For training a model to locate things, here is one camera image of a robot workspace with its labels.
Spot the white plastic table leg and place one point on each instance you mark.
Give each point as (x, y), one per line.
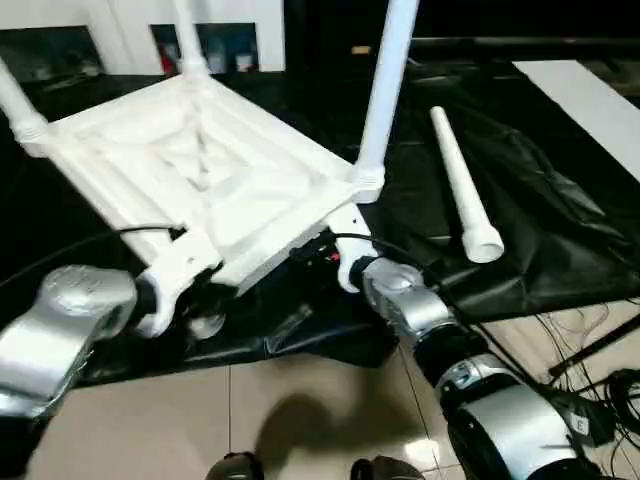
(387, 90)
(17, 105)
(190, 40)
(462, 180)

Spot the white plastic table top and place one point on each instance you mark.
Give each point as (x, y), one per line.
(175, 150)

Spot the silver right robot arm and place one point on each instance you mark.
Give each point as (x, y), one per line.
(425, 305)

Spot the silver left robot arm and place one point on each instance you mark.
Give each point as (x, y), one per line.
(65, 320)

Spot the black left robot foot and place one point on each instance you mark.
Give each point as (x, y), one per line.
(234, 467)

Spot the black mat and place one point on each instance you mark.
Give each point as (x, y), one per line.
(525, 225)

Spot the small tan block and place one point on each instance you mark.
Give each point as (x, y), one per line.
(361, 50)

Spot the white cabinet with glass doors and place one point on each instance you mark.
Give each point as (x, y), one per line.
(125, 30)

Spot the white flat board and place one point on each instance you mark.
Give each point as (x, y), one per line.
(585, 100)

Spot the black box with label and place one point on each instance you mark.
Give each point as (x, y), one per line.
(582, 420)

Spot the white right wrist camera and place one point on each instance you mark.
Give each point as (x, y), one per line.
(355, 225)

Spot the black rail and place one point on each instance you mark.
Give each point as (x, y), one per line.
(525, 41)

